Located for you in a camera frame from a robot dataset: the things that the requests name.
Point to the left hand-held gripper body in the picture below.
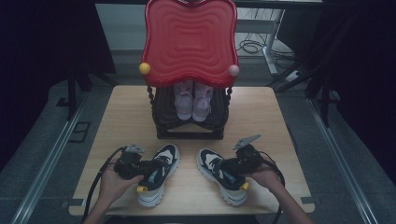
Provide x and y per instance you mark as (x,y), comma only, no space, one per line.
(127,165)

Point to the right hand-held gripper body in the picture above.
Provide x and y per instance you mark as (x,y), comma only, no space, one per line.
(247,160)

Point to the navy and white sneaker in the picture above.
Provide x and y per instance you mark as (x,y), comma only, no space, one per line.
(230,186)
(162,186)

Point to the purple translucent sandal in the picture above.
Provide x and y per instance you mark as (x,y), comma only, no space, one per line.
(202,102)
(183,102)

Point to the red and black shoe rack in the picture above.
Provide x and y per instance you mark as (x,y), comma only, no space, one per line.
(190,43)

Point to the person's left hand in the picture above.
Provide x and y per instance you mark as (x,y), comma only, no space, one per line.
(116,186)

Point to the person's right hand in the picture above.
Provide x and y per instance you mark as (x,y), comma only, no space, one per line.
(266,179)

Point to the black metal stand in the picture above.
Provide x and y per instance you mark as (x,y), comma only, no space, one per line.
(72,93)
(325,102)

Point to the white power strip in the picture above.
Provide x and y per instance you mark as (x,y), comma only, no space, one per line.
(294,75)

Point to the black curtain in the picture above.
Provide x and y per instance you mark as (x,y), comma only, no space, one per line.
(358,62)
(46,46)

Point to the grey metal floor rail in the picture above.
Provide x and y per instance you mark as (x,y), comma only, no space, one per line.
(339,161)
(49,155)

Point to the white desk frame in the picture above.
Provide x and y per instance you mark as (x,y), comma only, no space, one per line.
(274,40)

